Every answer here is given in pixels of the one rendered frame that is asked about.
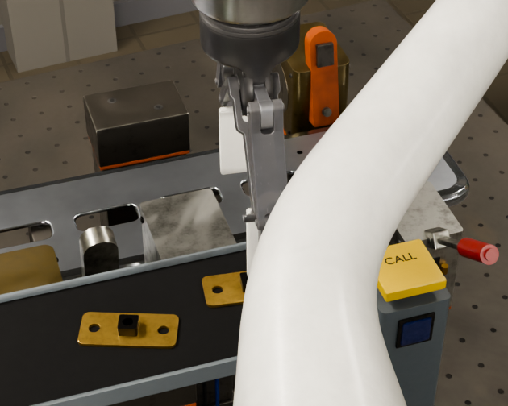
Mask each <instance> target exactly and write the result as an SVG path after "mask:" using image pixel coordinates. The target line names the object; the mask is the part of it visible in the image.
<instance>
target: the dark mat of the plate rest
mask: <svg viewBox="0 0 508 406"><path fill-rule="evenodd" d="M241 271H247V250H242V251H236V252H232V253H228V254H224V255H217V256H214V257H210V258H206V259H199V260H195V261H191V262H188V263H180V264H177V265H172V266H169V267H162V268H158V269H154V270H151V271H144V272H140V273H135V274H132V275H125V276H121V277H118V278H114V279H109V280H103V281H99V282H95V283H91V284H84V285H81V286H76V287H73V288H66V289H62V290H58V291H55V292H47V293H44V294H39V295H36V296H29V297H25V298H21V299H17V300H11V301H7V302H2V303H0V406H30V405H34V404H40V403H43V402H47V401H50V400H57V399H60V398H64V397H67V396H74V395H77V394H81V393H84V392H90V391H94V390H98V389H101V388H104V387H110V386H114V385H118V384H121V383H127V382H131V381H135V380H138V379H144V378H147V377H151V376H155V375H161V374H164V373H168V372H171V371H178V370H181V369H185V368H188V367H194V366H198V365H202V364H205V363H211V362H214V361H219V360H222V359H225V358H231V357H235V356H238V346H239V330H240V322H241V316H242V310H243V304H236V305H229V306H223V307H217V308H211V307H209V306H207V305H206V299H205V295H204V291H203V286H202V279H203V278H204V277H205V276H214V275H221V274H227V273H234V272H241ZM88 312H96V313H151V314H174V315H176V316H178V318H179V324H178V331H177V343H176V345H175V346H174V347H173V348H171V349H157V348H130V347H103V346H81V345H79V343H78V335H79V331H80V327H81V320H82V317H83V315H84V314H85V313H88Z"/></svg>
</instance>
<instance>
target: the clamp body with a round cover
mask: <svg viewBox="0 0 508 406"><path fill-rule="evenodd" d="M58 262H59V259H58V257H56V254H55V251H54V249H53V247H51V246H49V245H40V246H33V247H29V248H25V249H21V250H16V251H10V252H6V253H1V254H0V295H2V294H6V293H10V292H17V291H20V290H24V289H29V288H35V287H39V286H43V285H47V284H54V283H58V282H61V281H63V279H62V276H61V273H60V268H59V265H58Z"/></svg>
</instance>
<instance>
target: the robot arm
mask: <svg viewBox="0 0 508 406"><path fill-rule="evenodd" d="M191 1H192V3H193V4H194V5H195V6H196V7H197V9H198V10H199V24H200V42H201V45H202V49H203V51H204V52H205V53H206V54H207V55H208V56H209V57H210V58H211V59H212V60H214V61H215V62H217V71H216V78H215V84H216V85H217V87H218V88H221V89H220V93H219V101H220V103H221V106H225V107H220V109H219V150H220V172H221V174H223V175H225V174H232V173H239V172H247V174H248V187H249V194H250V201H251V208H250V209H246V210H247V214H246V215H243V220H244V223H247V275H248V282H247V286H246V290H245V294H244V304H243V310H242V316H241V322H240V330H239V346H238V356H237V367H236V377H235V393H234V401H233V406H406V402H405V399H404V397H403V394H402V390H401V388H400V386H399V383H398V379H397V376H396V375H395V372H394V369H393V365H392V363H391V361H390V358H389V354H388V351H387V349H386V345H385V341H384V338H383V335H382V332H381V327H380V323H379V317H378V311H377V281H378V276H379V272H380V268H381V263H382V260H383V258H384V255H385V252H386V249H387V247H388V245H389V242H390V240H391V238H392V237H393V234H394V232H395V230H396V229H397V227H398V225H399V223H400V221H401V220H402V218H403V216H404V215H405V213H406V211H407V210H408V209H409V207H410V205H411V204H412V202H413V201H414V199H415V198H416V196H417V195H418V193H419V191H420V190H421V188H422V187H423V186H424V184H425V183H426V181H427V179H428V178H429V176H430V175H431V174H432V172H433V171H434V169H435V167H436V166H437V164H438V163H439V161H440V160H441V159H442V157H443V155H444V154H445V152H446V151H447V149H448V148H449V147H450V145H451V144H452V142H453V140H454V139H455V137H456V136H457V135H458V133H459V132H460V130H461V128H462V127H463V125H464V124H465V123H466V121H467V120H468V118H469V116H470V115H471V113H472V112H473V111H474V109H475V108H476V106H477V104H478V103H479V101H480V100H481V99H482V97H483V96H484V94H485V92H486V91H487V89H488V88H489V87H490V85H491V84H492V82H493V80H494V79H495V77H496V76H497V74H498V73H499V71H500V70H501V68H502V66H503V65H504V63H505V62H506V60H507V59H508V0H436V1H435V2H434V4H433V5H432V6H431V8H430V9H429V10H428V11H427V12H426V14H425V15H424V16H423V17H422V18H421V19H420V20H419V22H418V23H417V24H416V25H415V27H414V28H413V29H412V30H411V32H410V33H409V34H408V35H407V37H406V38H405V39H404V40H403V41H402V42H401V43H400V44H399V45H398V47H397V48H396V49H395V50H394V52H393V53H392V54H391V55H390V57H389V58H388V59H387V60H386V62H385V63H384V64H383V65H382V66H381V67H380V68H379V69H378V71H377V72H376V73H375V74H374V76H373V77H372V78H371V79H370V81H369V82H368V83H367V84H366V86H365V87H364V88H363V89H362V90H361V91H360V92H359V93H358V95H357V96H356V97H355V98H354V99H353V101H352V102H351V103H350V104H349V106H348V107H347V108H346V109H345V111H344V112H343V113H342V114H341V115H340V116H339V117H338V118H337V120H336V121H335V122H334V123H333V125H332V126H331V127H330V128H329V130H328V131H327V132H326V134H325V135H324V136H323V137H322V138H321V139H320V140H319V142H318V143H317V144H316V145H315V147H314V148H313V149H312V151H311V152H310V153H309V155H308V156H307V157H306V158H305V159H304V161H303V162H302V164H301V165H300V166H299V168H298V169H297V171H296V172H295V173H294V175H293V177H292V178H291V180H290V181H289V183H287V172H286V162H285V141H284V129H283V110H284V109H285V107H284V103H282V100H281V99H278V94H279V93H280V91H281V87H280V79H279V75H278V72H272V70H273V69H274V68H275V67H277V66H278V65H279V64H280V63H282V62H284V61H286V60H288V59H289V58H290V57H291V56H292V55H293V54H294V53H295V52H296V50H297V48H298V45H299V40H300V11H301V9H302V8H303V7H304V6H305V5H306V3H307V1H308V0H191Z"/></svg>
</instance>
